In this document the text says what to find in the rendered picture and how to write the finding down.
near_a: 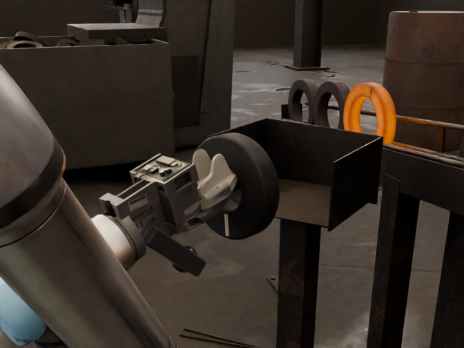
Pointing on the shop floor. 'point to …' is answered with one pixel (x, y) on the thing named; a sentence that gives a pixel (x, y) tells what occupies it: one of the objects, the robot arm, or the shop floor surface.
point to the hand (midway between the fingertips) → (232, 174)
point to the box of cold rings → (97, 95)
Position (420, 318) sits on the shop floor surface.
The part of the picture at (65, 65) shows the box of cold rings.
